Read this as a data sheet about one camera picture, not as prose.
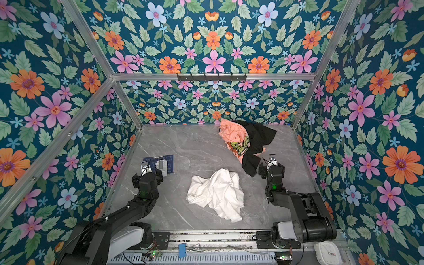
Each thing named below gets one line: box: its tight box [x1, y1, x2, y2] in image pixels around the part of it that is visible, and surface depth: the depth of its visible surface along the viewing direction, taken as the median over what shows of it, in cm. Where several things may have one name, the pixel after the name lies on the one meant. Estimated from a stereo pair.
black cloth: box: [233, 120, 278, 178], surface depth 104 cm
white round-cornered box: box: [314, 241, 343, 265], surface depth 69 cm
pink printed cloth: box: [218, 118, 267, 164], surface depth 106 cm
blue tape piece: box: [178, 243, 187, 258], surface depth 73 cm
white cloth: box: [186, 168, 245, 223], surface depth 83 cm
